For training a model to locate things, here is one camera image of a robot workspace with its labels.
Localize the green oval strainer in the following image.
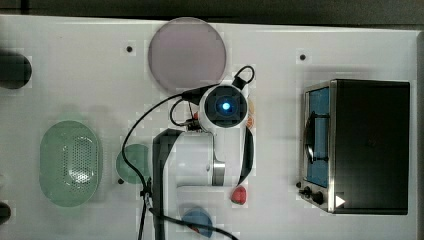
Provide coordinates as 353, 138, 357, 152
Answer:
39, 120, 101, 207

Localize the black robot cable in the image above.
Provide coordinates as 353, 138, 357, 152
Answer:
121, 65, 256, 240

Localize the green round plate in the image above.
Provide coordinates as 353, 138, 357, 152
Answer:
116, 144, 150, 184

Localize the black cylinder upper left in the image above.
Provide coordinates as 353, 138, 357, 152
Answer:
0, 52, 32, 89

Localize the steel toaster oven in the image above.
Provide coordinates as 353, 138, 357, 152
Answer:
296, 79, 410, 215

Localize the purple round plate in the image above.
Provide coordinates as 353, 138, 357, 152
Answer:
148, 17, 227, 94

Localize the blue round bowl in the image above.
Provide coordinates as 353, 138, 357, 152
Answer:
182, 208, 212, 238

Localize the toy orange half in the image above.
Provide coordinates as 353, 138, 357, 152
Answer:
246, 99, 255, 129

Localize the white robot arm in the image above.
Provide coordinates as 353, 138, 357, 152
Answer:
152, 78, 254, 240

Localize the black object lower left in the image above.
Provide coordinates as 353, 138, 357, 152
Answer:
0, 202, 12, 225

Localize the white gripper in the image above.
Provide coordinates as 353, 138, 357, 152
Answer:
198, 84, 248, 134

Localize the red toy strawberry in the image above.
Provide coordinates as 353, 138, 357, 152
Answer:
231, 186, 247, 205

